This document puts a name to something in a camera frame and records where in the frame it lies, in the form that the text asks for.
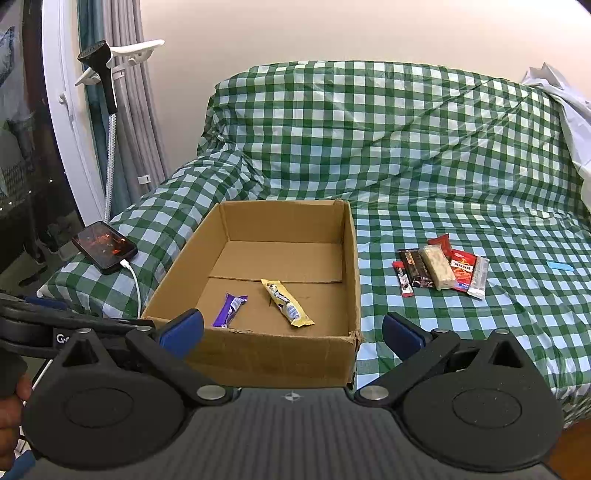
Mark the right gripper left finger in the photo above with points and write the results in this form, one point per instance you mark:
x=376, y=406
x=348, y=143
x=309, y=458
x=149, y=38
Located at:
x=108, y=403

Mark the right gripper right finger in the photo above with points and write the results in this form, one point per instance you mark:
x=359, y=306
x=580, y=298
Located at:
x=481, y=405

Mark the dark brown chocolate bar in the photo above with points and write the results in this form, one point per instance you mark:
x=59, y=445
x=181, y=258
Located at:
x=416, y=268

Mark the beige cereal bar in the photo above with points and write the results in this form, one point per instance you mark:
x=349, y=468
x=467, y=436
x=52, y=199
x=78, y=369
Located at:
x=438, y=266

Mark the red square snack packet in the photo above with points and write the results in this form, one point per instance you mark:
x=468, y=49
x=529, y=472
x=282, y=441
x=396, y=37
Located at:
x=444, y=242

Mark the person's left hand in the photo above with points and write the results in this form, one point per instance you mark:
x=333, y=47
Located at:
x=10, y=421

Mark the black smartphone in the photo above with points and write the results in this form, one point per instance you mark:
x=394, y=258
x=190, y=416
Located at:
x=104, y=247

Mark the silver wrapped bar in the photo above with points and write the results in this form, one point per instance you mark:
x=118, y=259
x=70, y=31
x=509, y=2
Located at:
x=477, y=288

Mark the small red black stick snack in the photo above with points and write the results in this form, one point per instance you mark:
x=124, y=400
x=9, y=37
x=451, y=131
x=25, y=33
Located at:
x=407, y=290

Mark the red snack wrapper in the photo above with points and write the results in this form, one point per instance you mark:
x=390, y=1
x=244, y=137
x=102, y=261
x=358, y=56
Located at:
x=462, y=265

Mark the blue paper scrap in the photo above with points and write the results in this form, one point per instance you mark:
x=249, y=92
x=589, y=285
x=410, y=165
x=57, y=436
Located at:
x=560, y=266

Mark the purple chocolate bar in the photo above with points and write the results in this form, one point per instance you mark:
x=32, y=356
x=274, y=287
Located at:
x=229, y=310

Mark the green checkered sofa cover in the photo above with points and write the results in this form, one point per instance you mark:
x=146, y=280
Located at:
x=417, y=151

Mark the yellow snack bar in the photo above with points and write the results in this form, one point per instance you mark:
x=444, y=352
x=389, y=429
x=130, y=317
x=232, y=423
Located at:
x=287, y=304

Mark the brown cardboard box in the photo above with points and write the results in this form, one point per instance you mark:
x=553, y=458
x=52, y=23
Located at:
x=309, y=246

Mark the black garment steamer head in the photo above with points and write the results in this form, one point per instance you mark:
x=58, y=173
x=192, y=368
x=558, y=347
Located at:
x=96, y=58

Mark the white hanger hook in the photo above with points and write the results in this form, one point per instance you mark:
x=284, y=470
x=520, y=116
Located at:
x=124, y=57

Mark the white cloth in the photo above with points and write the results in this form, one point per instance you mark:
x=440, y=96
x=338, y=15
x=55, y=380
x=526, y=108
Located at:
x=575, y=118

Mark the white door frame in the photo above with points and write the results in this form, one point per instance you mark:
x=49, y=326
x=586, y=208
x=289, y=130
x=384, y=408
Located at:
x=69, y=109

